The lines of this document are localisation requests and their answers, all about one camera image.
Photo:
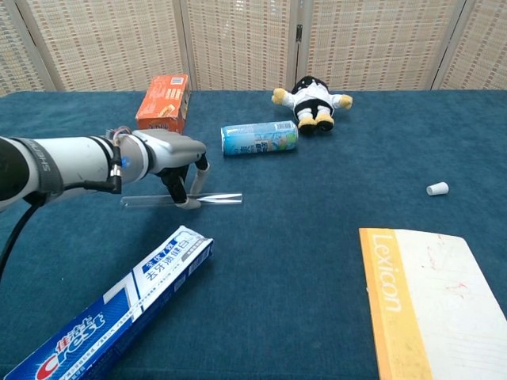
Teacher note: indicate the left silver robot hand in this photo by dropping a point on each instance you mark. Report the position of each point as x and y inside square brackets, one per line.
[174, 148]

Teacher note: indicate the clear glass test tube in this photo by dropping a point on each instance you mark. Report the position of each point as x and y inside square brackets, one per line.
[222, 198]

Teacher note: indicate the small white cap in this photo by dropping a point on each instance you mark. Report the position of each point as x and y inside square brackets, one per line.
[437, 188]

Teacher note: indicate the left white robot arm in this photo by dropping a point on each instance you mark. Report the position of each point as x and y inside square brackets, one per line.
[75, 162]

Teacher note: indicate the orange cardboard box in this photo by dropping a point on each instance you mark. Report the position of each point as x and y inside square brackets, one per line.
[164, 101]

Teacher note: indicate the light blue drink can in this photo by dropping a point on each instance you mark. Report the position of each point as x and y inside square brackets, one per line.
[257, 138]

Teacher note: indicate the woven folding screen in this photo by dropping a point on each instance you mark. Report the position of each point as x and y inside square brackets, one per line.
[237, 43]

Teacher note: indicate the black and white plush doll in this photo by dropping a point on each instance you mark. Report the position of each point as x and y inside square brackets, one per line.
[313, 103]

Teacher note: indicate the dark blue table cloth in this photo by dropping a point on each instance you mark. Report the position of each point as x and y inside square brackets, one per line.
[297, 237]

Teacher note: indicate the blue white toothpaste box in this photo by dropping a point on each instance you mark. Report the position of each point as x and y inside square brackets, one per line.
[119, 308]

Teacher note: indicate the black screen hinge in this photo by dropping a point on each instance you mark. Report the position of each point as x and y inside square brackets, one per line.
[299, 33]

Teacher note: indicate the yellow and white book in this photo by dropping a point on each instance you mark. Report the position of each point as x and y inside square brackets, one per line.
[435, 308]

